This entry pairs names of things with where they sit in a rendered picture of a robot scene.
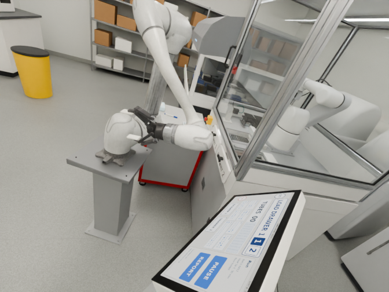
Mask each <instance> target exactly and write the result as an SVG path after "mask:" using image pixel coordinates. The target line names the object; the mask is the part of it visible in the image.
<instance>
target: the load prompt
mask: <svg viewBox="0 0 389 292"><path fill-rule="evenodd" d="M287 201H288V199H275V200H274V201H273V203H272V204H271V206H270V208H269V209H268V211H267V213H266V214H265V216H264V218H263V219H262V221H261V222H260V224H259V226H258V227H257V229H256V231H255V232H254V234H253V235H252V237H251V239H250V240H249V242H248V243H247V245H246V247H245V249H244V250H243V252H242V253H241V255H244V256H250V257H256V258H259V257H260V255H261V253H262V251H263V249H264V247H265V245H266V243H267V241H268V239H269V237H270V235H271V233H272V231H273V229H274V227H275V225H276V223H277V221H278V219H279V217H280V215H281V213H282V211H283V209H284V207H285V205H286V203H287Z"/></svg>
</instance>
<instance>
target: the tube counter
mask: <svg viewBox="0 0 389 292"><path fill-rule="evenodd" d="M260 218H261V216H250V217H249V218H248V220H247V221H246V222H245V224H244V225H243V227H242V228H241V229H240V230H239V232H238V234H237V235H236V236H235V238H234V239H233V240H232V242H231V243H230V245H229V246H228V247H227V249H226V250H225V252H228V253H234V254H238V253H239V251H240V249H241V248H242V246H243V244H244V243H245V241H246V240H247V238H248V237H249V235H250V233H251V232H252V230H253V229H254V227H255V225H256V224H257V223H258V221H259V219H260Z"/></svg>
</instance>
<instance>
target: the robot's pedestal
mask: <svg viewBox="0 0 389 292"><path fill-rule="evenodd" d="M133 182H134V178H133V180H132V181H131V183H130V184H129V185H127V184H124V183H121V182H118V181H115V180H112V179H110V178H106V177H104V176H101V175H98V174H95V173H93V198H94V220H93V222H92V223H91V224H90V225H89V227H88V228H87V229H86V230H85V233H86V234H88V235H91V236H95V237H97V238H100V239H103V240H106V241H109V242H111V243H114V244H118V245H120V244H121V242H122V240H123V238H124V236H125V234H126V232H127V231H128V229H129V227H130V225H131V223H132V222H133V219H134V217H135V216H136V213H133V212H130V203H131V195H132V190H133Z"/></svg>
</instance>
